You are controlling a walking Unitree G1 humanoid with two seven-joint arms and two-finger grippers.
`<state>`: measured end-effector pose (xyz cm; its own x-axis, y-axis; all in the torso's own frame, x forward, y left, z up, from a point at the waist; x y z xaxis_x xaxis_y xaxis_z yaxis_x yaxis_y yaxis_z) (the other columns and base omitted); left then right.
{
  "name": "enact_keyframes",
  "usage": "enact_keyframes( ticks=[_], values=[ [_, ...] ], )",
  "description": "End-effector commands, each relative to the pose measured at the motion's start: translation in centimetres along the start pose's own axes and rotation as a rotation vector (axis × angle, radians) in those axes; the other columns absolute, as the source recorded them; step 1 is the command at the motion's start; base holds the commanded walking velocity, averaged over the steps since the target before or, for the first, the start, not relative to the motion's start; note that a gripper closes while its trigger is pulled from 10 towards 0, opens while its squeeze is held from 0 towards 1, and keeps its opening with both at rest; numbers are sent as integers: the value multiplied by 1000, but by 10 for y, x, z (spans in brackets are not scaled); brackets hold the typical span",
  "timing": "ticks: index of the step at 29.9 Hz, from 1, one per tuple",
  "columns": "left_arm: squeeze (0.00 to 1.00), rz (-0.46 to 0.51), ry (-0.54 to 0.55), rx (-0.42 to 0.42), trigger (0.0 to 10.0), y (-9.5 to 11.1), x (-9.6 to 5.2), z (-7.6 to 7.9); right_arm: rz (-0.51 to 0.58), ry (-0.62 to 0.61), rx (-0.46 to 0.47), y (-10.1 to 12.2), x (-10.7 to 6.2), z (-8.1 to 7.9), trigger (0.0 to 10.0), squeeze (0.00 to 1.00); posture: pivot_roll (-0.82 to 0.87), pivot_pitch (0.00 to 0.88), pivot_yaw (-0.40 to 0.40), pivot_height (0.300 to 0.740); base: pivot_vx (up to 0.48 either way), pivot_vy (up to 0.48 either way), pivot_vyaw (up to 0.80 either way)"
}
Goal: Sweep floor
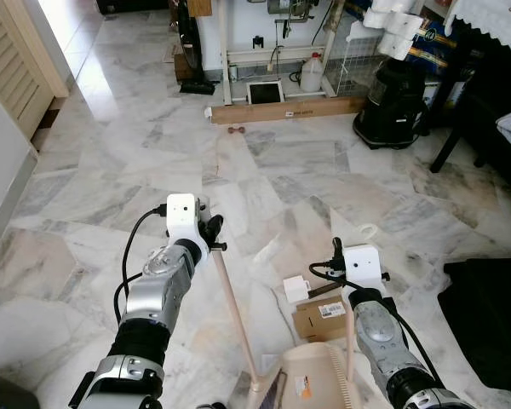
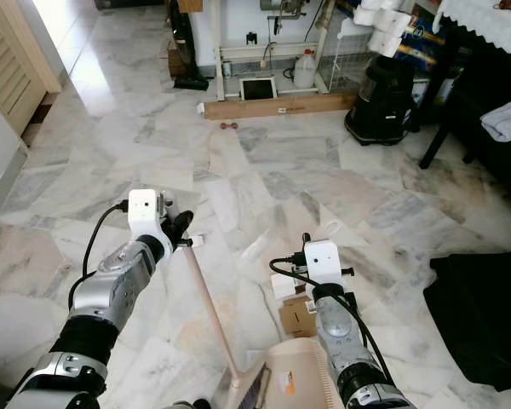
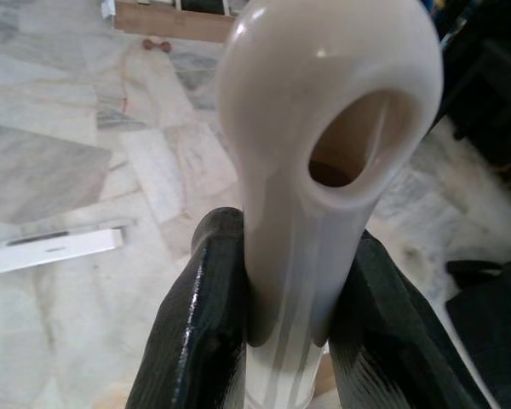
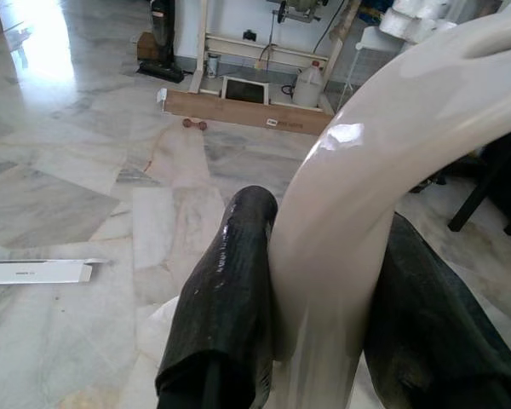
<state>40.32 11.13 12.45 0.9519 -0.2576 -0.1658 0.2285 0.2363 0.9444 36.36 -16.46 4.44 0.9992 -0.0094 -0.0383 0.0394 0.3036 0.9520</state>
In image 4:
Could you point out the flat white carton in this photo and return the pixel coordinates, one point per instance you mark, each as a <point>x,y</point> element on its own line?
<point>34,270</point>

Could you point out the white plastic jug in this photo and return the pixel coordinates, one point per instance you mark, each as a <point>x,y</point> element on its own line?
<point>307,85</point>

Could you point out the small white jar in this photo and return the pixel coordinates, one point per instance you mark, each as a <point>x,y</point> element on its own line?
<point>213,66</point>

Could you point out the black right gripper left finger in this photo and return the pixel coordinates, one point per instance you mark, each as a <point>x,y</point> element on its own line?
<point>221,307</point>

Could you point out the black table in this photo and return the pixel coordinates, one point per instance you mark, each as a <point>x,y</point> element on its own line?
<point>477,196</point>

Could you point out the long brown cardboard box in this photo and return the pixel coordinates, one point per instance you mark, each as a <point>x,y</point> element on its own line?
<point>247,113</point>

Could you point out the white foam pieces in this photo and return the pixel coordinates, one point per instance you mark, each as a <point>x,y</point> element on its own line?
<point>413,17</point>

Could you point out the small brown cardboard box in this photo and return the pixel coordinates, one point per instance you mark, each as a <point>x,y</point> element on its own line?
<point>147,47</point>

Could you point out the small brown dumbbell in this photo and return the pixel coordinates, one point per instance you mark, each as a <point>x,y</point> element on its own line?
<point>194,124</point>

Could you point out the sewing machine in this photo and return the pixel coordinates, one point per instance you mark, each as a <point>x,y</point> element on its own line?
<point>300,8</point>

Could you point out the white sewing table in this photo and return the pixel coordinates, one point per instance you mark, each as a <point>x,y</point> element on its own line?
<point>202,42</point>

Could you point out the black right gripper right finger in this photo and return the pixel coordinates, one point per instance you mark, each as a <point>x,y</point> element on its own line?
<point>430,324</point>

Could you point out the black upright vacuum cleaner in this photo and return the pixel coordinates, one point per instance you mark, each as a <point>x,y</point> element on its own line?
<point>162,42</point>

